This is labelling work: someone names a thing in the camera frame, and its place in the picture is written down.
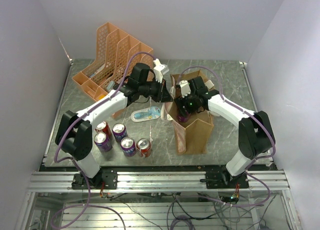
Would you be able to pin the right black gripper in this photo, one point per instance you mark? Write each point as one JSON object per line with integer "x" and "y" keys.
{"x": 181, "y": 102}

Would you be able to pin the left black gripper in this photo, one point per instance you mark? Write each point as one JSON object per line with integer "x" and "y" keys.
{"x": 163, "y": 95}

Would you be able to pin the purple fanta can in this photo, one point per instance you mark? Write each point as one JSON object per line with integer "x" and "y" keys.
{"x": 183, "y": 118}
{"x": 119, "y": 131}
{"x": 128, "y": 146}
{"x": 102, "y": 142}

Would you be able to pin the burlap canvas tote bag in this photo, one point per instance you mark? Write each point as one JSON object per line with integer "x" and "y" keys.
{"x": 191, "y": 137}

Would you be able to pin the red cola can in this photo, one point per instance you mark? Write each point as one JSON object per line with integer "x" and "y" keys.
{"x": 104, "y": 127}
{"x": 143, "y": 145}

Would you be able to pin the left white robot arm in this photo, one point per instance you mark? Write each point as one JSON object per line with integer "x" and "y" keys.
{"x": 75, "y": 132}

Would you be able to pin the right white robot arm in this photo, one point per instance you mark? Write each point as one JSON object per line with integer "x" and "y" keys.
{"x": 255, "y": 135}

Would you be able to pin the blue correction tape package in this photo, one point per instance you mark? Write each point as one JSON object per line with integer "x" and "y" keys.
{"x": 146, "y": 114}

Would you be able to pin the orange plastic file organizer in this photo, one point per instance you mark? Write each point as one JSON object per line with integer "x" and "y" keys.
{"x": 114, "y": 48}

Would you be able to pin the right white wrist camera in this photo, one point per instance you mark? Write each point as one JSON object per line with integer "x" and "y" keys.
{"x": 184, "y": 87}

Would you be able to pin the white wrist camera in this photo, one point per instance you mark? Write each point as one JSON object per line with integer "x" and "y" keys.
{"x": 184, "y": 87}
{"x": 159, "y": 70}

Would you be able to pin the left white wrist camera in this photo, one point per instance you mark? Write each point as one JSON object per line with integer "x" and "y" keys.
{"x": 159, "y": 70}

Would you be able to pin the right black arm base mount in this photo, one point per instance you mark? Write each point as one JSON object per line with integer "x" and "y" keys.
{"x": 223, "y": 180}

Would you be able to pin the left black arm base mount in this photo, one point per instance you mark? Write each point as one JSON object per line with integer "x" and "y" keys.
{"x": 103, "y": 180}

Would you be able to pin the aluminium frame rail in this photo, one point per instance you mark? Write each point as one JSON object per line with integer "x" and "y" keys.
{"x": 139, "y": 182}

